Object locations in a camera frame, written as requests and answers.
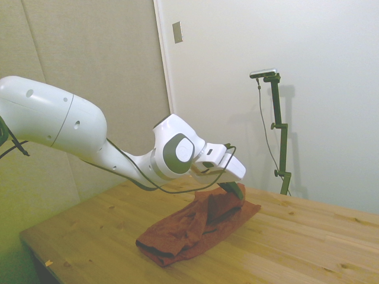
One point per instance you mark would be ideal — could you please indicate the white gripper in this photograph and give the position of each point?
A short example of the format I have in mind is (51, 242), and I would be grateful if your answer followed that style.
(235, 170)

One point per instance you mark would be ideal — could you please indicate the rust red shorts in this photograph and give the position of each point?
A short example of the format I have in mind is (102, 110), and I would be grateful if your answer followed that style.
(189, 236)

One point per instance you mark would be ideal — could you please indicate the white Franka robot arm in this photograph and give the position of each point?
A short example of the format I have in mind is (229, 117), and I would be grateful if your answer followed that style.
(44, 112)

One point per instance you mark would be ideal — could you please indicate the small tan tape piece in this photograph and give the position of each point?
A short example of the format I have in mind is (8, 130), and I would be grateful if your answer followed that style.
(48, 263)

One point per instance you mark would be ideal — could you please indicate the green camera stand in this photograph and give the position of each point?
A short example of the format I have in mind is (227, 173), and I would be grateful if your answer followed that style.
(278, 112)

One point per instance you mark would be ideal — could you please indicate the grey camera on stand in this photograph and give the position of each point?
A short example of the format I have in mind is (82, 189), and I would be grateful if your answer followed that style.
(263, 72)

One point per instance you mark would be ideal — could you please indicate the metal wall switch plate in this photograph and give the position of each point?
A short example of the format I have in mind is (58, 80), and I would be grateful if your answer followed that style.
(177, 32)

